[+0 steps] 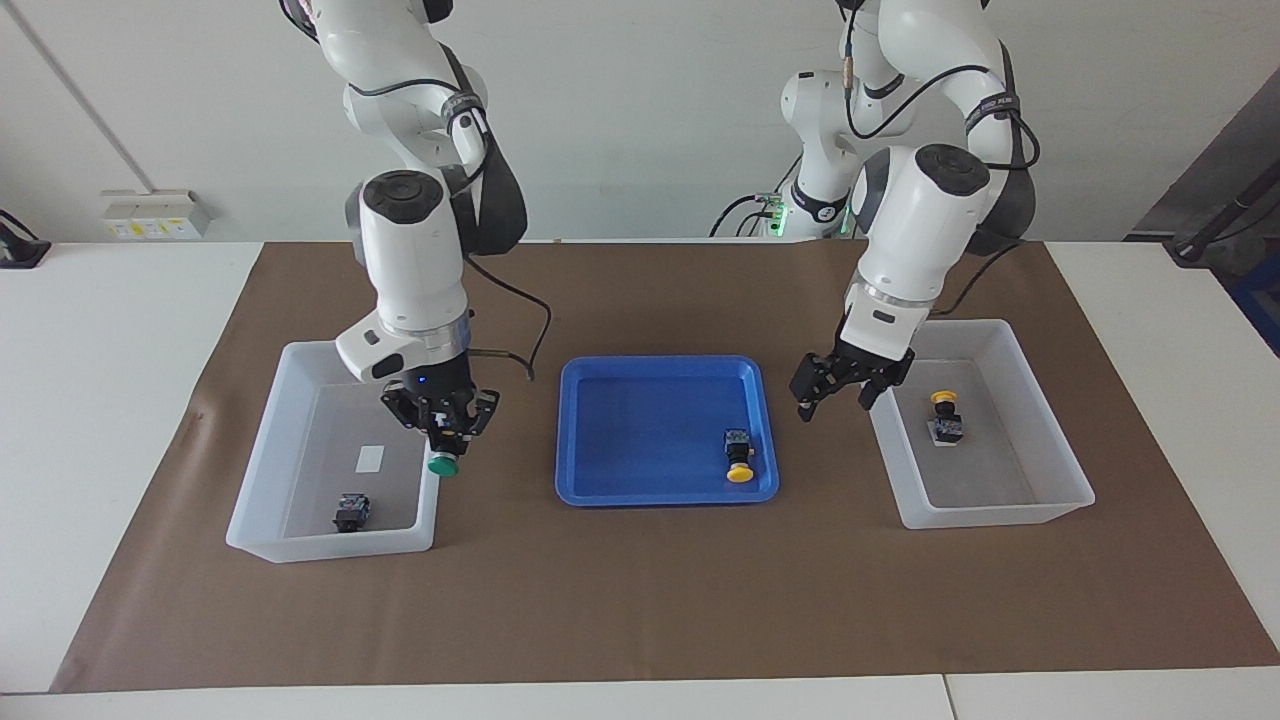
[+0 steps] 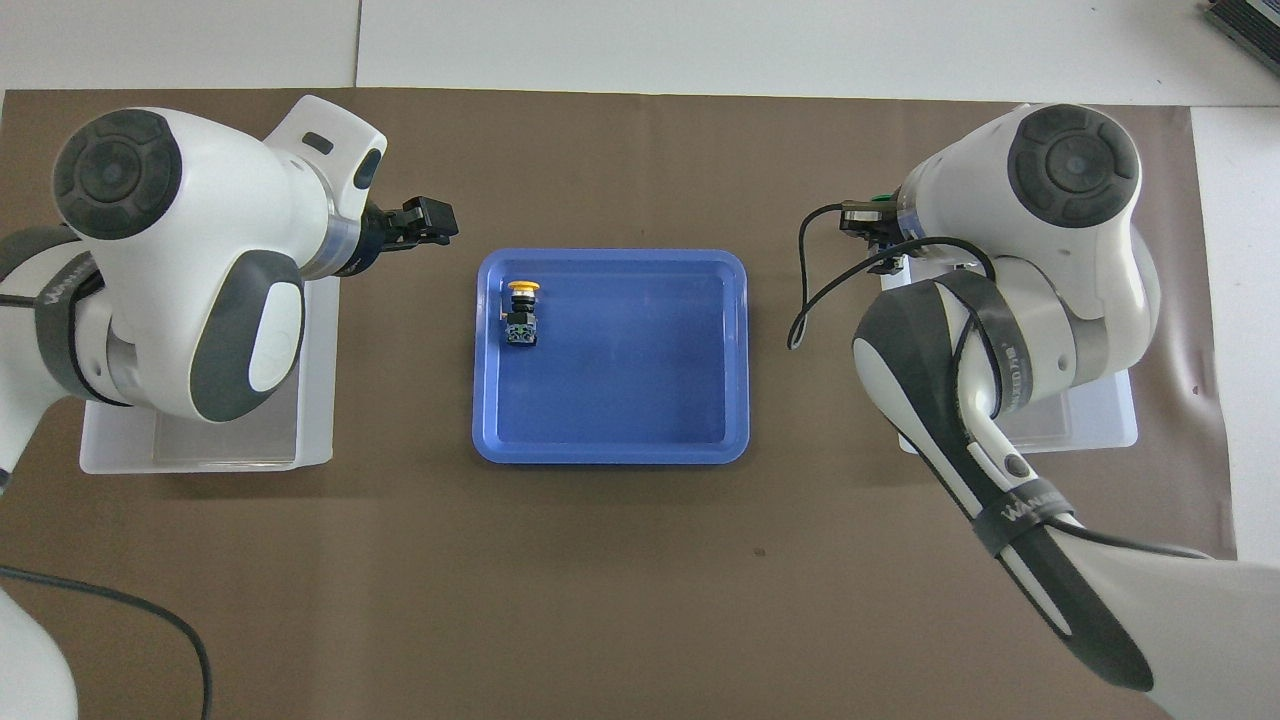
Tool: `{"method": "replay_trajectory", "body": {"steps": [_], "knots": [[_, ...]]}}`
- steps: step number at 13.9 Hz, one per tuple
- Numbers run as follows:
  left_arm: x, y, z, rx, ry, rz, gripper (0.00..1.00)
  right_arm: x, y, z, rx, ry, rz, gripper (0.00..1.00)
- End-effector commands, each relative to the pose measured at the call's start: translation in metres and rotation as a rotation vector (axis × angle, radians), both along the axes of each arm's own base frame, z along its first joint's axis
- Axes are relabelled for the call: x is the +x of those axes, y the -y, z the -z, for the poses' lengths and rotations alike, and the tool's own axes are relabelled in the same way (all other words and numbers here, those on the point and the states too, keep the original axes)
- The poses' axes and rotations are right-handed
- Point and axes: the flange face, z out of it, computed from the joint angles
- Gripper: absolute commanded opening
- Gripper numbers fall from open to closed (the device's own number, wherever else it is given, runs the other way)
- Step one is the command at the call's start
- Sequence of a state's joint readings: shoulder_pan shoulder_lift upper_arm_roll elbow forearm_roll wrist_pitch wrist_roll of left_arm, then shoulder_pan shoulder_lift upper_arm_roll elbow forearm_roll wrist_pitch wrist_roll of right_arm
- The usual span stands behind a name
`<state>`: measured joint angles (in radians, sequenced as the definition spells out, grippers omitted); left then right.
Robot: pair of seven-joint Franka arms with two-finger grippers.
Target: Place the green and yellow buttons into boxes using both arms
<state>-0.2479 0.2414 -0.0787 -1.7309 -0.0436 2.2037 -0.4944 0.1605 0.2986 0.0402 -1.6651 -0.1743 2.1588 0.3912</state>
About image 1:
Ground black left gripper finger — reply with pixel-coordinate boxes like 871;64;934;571
789;352;851;423
858;362;916;412

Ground blue plastic tray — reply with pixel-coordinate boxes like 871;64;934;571
555;355;781;508

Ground black desk device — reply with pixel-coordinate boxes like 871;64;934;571
0;208;53;269

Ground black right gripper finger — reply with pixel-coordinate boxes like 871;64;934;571
382;390;446;453
455;392;499;456

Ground black stand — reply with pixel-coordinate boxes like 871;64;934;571
1165;165;1280;266

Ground brown table mat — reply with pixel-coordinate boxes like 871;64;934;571
50;240;1280;694

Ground white wall socket strip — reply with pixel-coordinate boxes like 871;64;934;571
100;190;213;241

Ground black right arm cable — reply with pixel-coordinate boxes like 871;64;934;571
345;80;553;383

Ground translucent white plastic box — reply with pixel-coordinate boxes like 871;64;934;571
225;334;451;564
854;319;1097;531

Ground yellow push button switch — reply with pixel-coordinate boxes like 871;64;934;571
926;389;966;447
723;428;757;486

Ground black base cables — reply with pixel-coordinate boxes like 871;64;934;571
708;150;806;239

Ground blue crate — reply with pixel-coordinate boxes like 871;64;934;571
1228;255;1280;356

